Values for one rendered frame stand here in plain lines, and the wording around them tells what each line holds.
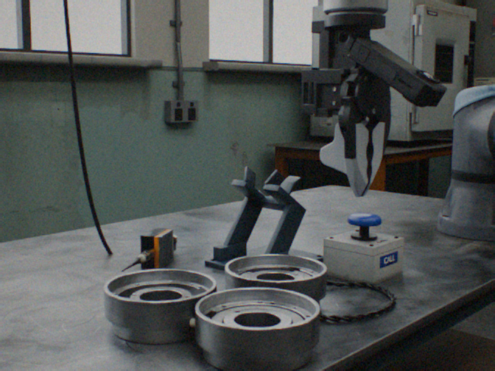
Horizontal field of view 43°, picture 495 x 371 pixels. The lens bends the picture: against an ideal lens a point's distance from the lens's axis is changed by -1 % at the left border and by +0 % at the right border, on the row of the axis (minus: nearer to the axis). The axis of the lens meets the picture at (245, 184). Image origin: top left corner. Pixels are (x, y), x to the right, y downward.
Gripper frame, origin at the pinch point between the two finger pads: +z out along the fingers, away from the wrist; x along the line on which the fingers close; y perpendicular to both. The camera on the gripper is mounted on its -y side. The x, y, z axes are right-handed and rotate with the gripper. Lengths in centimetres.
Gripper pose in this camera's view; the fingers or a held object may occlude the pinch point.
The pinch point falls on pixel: (364, 186)
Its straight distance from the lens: 77.3
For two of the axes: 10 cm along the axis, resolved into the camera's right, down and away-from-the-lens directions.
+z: 0.0, 9.9, 1.4
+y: -7.3, -1.0, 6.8
